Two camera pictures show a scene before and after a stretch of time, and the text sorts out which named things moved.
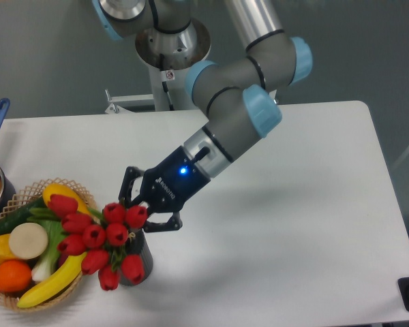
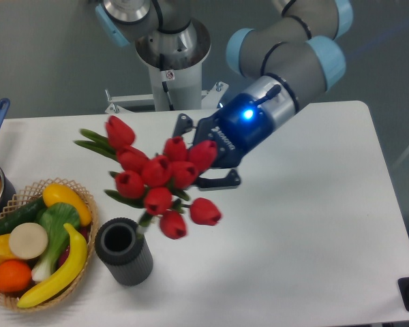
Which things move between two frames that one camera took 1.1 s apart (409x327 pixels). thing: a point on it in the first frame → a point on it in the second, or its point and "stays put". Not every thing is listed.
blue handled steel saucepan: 1,189 stays put
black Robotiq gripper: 166,188 → 238,126
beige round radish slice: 28,240 stays put
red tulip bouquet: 101,240 → 154,184
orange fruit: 12,276 stays put
